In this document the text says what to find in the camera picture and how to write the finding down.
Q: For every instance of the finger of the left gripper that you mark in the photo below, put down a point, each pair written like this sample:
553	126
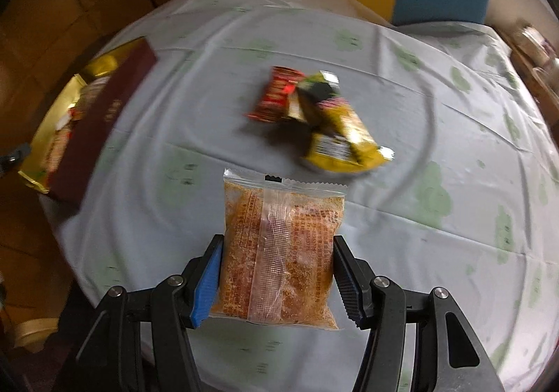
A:
10	160

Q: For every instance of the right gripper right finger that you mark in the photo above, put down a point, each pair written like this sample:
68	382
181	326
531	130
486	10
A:
448	353

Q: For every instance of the gold and maroon tin box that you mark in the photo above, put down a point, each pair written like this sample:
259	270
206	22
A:
100	92

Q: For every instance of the wooden side table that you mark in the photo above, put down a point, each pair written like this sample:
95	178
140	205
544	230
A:
536	62

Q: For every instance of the white green-patterned tablecloth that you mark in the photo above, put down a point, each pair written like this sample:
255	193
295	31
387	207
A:
449	171

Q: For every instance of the orange crumb snack bag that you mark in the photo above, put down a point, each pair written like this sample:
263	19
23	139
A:
278	258

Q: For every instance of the yellow black snack packet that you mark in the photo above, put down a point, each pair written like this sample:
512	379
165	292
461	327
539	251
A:
341	142

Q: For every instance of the grain bar red-ended packet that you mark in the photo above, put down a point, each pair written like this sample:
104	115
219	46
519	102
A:
62	135

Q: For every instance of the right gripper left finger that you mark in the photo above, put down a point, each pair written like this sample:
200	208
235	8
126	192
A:
139	339

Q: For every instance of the small red candy packet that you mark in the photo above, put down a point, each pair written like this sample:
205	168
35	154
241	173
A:
274	102

